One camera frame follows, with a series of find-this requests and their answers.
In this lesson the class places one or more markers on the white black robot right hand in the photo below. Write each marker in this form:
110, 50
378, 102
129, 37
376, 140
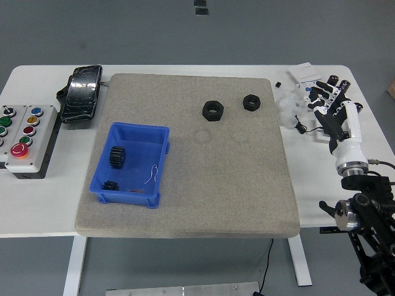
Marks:
350, 148

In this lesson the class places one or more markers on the large black gear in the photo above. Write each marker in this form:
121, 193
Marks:
116, 157

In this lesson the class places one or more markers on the small black gear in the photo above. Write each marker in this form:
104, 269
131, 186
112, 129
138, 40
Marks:
109, 185

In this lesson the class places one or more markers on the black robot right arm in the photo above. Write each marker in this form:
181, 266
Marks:
364, 185

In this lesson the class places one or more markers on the brown cardboard box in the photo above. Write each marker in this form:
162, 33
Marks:
392, 89

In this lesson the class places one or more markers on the white cardboard box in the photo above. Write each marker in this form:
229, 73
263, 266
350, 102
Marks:
304, 71

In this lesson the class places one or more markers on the small black hex nut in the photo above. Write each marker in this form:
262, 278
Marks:
247, 105

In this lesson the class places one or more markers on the large black hex nut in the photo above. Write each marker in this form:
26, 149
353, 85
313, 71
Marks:
206, 114

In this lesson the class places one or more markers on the black button box base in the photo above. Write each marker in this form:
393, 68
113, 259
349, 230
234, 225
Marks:
46, 166

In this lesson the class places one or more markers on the grey emergency-stop button box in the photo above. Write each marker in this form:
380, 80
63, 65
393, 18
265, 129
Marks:
46, 123

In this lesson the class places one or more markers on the dark brown cylindrical capacitor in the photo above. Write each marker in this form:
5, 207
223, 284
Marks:
359, 108
345, 84
334, 77

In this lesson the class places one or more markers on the crumpled clear plastic bag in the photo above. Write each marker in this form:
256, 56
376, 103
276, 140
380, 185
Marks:
285, 111

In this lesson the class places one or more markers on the black table control panel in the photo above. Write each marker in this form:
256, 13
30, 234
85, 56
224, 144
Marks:
328, 230

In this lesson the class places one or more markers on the white table leg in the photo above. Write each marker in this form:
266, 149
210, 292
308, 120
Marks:
74, 265
299, 259

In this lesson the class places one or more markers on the grey-brown foam mat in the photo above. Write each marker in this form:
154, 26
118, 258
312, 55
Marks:
216, 200

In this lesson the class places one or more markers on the black floor marker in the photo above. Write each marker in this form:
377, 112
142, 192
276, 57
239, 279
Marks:
201, 11
200, 2

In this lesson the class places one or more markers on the white thread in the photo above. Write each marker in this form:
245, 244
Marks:
149, 179

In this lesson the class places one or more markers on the blue plastic bin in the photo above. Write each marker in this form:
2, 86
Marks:
139, 148

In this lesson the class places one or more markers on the silver metal floor plate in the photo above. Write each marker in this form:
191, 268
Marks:
182, 290

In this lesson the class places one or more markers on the black tape-wrapped device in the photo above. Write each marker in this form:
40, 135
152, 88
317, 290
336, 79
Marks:
80, 95

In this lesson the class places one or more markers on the grey selector switch button box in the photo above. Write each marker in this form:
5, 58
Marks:
17, 132

